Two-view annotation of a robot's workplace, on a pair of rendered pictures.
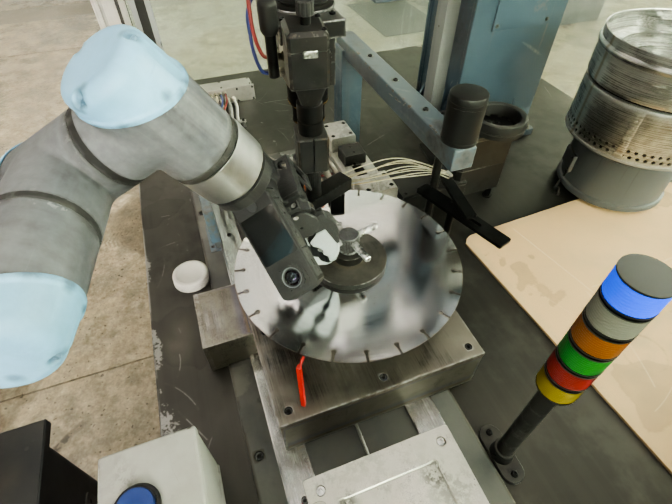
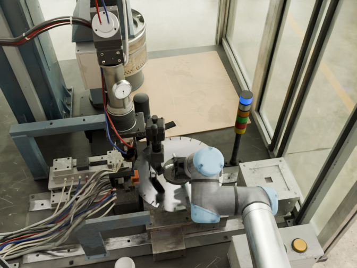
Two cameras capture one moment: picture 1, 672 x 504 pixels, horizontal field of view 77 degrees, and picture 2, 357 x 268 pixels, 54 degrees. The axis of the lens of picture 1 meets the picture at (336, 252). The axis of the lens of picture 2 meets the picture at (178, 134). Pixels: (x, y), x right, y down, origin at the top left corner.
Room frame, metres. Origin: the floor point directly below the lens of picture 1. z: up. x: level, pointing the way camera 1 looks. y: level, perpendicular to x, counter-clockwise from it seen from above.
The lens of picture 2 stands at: (0.28, 0.70, 2.00)
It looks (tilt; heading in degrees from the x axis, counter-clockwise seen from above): 49 degrees down; 281
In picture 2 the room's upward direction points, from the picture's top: straight up
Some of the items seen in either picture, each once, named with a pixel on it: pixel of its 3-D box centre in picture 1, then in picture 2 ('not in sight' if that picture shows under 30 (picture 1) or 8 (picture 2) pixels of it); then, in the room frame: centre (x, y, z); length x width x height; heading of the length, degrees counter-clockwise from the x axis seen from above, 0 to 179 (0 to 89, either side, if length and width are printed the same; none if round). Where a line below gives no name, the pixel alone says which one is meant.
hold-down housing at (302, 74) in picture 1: (308, 95); (156, 139); (0.48, 0.03, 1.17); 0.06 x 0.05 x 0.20; 11
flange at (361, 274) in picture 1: (348, 254); (177, 168); (0.42, -0.02, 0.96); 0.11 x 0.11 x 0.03
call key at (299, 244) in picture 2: not in sight; (299, 245); (-0.02, 0.16, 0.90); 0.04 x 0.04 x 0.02
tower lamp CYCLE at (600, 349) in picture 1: (602, 330); (243, 110); (0.21, -0.24, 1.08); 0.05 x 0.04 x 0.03; 110
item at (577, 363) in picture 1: (587, 348); (242, 116); (0.21, -0.24, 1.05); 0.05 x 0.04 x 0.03; 110
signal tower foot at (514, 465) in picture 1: (502, 450); (233, 161); (0.21, -0.24, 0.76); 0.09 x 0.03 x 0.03; 20
